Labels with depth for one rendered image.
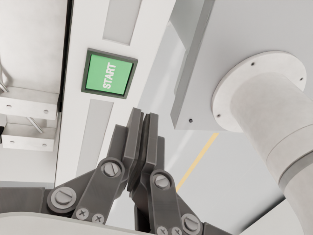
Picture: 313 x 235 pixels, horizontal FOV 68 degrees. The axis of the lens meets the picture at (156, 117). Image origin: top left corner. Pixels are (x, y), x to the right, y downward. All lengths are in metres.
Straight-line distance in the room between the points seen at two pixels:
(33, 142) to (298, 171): 0.41
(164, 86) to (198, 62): 1.10
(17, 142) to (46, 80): 0.12
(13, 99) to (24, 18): 0.12
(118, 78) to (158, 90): 1.24
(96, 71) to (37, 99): 0.14
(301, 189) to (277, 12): 0.26
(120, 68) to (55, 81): 0.15
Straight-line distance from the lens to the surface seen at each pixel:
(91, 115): 0.33
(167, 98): 1.57
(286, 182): 0.37
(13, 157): 0.64
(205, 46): 0.40
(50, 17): 0.35
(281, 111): 0.40
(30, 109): 0.40
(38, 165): 0.66
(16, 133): 0.45
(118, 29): 0.26
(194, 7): 0.73
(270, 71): 0.47
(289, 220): 3.45
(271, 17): 0.44
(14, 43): 0.38
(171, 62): 1.42
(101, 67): 0.27
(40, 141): 0.45
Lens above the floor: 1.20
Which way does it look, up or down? 46 degrees down
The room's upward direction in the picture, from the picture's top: 167 degrees clockwise
